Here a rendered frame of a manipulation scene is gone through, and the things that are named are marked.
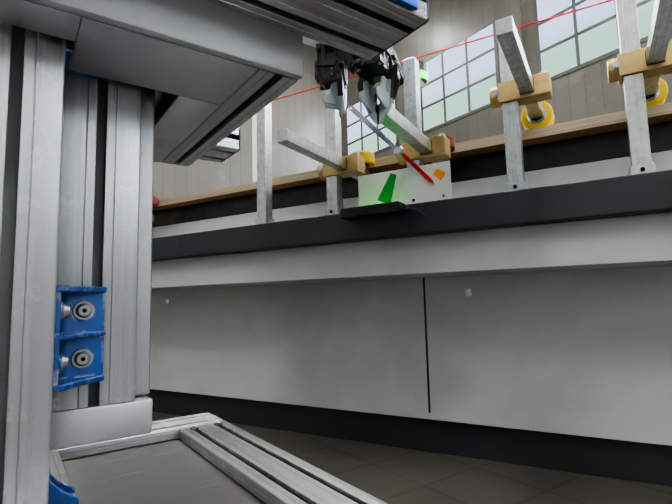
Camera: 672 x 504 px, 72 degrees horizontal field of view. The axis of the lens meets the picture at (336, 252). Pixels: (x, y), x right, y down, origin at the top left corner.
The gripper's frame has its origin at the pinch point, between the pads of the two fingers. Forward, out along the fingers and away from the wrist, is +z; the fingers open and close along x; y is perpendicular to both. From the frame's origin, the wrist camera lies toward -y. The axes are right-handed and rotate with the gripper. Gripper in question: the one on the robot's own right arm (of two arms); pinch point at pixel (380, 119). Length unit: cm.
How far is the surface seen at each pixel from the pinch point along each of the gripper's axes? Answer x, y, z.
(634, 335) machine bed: 43, -52, 46
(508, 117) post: 20.5, -29.2, -6.3
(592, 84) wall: 46, -539, -227
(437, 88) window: -176, -638, -321
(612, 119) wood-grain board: 42, -45, -7
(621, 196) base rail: 42, -27, 16
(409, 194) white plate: -5.0, -28.8, 9.0
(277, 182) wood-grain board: -61, -46, -7
